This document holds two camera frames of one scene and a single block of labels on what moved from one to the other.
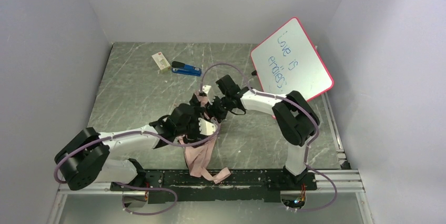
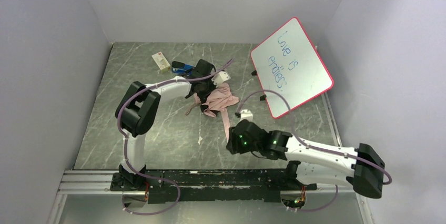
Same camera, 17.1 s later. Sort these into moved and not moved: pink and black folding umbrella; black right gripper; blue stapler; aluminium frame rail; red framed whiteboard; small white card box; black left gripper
Moved: black right gripper; black left gripper; pink and black folding umbrella
Not moved: red framed whiteboard; aluminium frame rail; blue stapler; small white card box
